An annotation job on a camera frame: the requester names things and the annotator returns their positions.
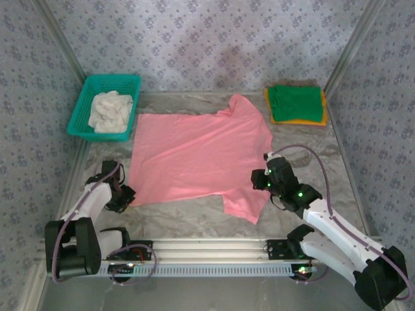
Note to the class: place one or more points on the pink t-shirt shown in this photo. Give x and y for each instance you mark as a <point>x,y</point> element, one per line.
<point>201,155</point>

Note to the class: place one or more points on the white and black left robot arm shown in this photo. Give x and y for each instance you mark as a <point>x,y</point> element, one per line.
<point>94,201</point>

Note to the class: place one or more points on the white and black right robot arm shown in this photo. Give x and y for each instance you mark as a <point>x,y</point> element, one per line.
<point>340,239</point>

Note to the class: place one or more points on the orange folded t-shirt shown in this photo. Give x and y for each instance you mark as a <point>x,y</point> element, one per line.
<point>300,122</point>

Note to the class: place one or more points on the control board with LEDs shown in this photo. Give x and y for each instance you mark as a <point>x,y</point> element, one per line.
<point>303,270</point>
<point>121,268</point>

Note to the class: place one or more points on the green folded t-shirt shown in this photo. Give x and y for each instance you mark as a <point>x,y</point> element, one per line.
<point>296,103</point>

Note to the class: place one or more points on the teal plastic basket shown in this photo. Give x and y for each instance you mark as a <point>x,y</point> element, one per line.
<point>76,126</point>

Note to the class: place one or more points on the white t-shirt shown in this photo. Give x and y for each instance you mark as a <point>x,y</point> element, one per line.
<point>110,111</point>

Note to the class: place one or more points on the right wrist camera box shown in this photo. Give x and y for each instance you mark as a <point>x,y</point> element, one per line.
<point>269,156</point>

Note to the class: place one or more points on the aluminium side rail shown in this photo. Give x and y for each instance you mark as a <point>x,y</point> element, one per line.
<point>80,155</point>
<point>342,145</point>

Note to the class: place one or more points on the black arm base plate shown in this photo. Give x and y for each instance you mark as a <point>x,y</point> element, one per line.
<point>146,251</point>
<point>275,251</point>

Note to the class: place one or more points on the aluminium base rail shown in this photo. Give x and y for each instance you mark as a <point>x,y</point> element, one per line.
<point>210,249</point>

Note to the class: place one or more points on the aluminium frame post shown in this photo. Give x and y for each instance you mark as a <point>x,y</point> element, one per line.
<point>355,39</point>
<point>63,39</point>

